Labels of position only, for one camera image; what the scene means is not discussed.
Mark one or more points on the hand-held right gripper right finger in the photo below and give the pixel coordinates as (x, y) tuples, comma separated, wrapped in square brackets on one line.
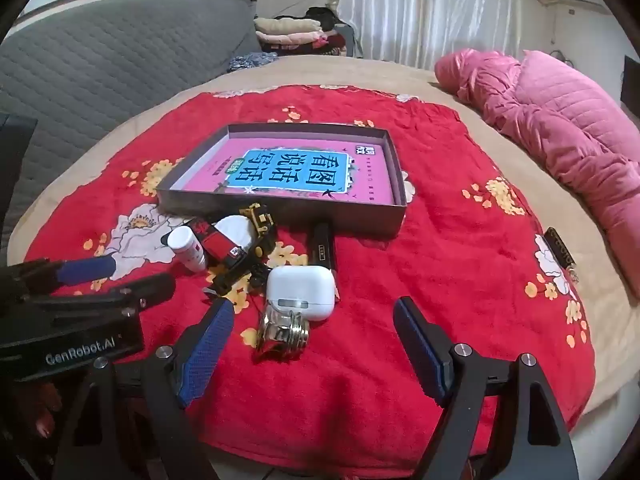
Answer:
[(420, 350)]

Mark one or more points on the small dark rectangular object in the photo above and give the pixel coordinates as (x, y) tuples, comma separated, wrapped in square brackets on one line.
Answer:
[(560, 250)]

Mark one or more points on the stack of folded clothes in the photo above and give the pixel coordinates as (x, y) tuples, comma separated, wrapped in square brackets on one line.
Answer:
[(290, 30)]

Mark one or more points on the grey cardboard box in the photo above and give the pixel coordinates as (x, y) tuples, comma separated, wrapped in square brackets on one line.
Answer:
[(280, 212)]

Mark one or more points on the red floral blanket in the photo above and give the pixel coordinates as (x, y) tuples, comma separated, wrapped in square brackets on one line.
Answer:
[(450, 160)]

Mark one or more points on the pink and blue book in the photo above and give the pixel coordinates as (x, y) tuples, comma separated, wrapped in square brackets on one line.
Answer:
[(280, 170)]

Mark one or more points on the black television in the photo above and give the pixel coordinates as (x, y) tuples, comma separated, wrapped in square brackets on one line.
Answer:
[(631, 82)]

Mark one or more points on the white pill bottle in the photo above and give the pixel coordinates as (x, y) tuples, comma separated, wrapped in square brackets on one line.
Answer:
[(186, 250)]

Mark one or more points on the person's left hand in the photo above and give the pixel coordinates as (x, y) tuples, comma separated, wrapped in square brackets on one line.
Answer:
[(45, 420)]

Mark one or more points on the yellow black toy excavator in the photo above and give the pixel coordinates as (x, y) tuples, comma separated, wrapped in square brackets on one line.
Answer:
[(260, 222)]

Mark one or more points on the white curtain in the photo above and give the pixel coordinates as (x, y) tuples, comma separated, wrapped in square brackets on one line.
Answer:
[(430, 10)]

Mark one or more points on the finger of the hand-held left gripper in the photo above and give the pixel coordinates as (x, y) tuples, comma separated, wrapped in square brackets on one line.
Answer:
[(150, 290), (85, 270)]

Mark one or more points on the grey quilted headboard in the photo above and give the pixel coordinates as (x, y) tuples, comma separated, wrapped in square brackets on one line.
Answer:
[(100, 70)]

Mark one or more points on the white earbuds case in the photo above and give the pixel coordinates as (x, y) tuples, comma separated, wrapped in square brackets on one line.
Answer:
[(295, 285)]

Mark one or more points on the pink quilted jacket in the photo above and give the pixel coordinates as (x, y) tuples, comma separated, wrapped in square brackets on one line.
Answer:
[(550, 110)]

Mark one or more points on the blue floral cloth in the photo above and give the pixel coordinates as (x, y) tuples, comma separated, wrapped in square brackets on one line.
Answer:
[(250, 62)]

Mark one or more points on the red and black marker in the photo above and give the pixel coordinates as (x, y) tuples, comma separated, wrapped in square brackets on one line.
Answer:
[(215, 244)]

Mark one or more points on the beige bed sheet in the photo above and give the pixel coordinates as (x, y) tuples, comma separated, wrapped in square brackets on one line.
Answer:
[(350, 70)]

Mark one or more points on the silver metal pipe fitting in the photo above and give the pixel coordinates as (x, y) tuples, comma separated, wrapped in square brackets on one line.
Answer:
[(280, 335)]

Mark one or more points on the white round case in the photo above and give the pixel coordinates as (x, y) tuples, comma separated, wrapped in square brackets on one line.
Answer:
[(235, 227)]

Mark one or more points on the black and gold lighter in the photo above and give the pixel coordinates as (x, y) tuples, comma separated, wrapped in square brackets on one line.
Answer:
[(322, 245)]

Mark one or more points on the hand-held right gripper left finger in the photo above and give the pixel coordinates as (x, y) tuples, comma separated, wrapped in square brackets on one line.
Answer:
[(210, 345)]

